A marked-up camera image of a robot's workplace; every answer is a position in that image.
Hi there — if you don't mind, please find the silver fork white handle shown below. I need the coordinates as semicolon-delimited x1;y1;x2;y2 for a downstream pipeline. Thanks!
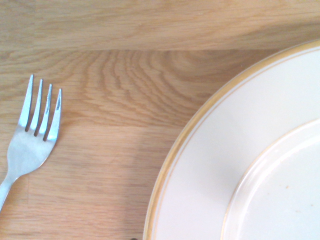
0;74;63;212

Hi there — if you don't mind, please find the white plate gold rim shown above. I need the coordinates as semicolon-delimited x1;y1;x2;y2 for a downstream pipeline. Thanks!
142;39;320;240

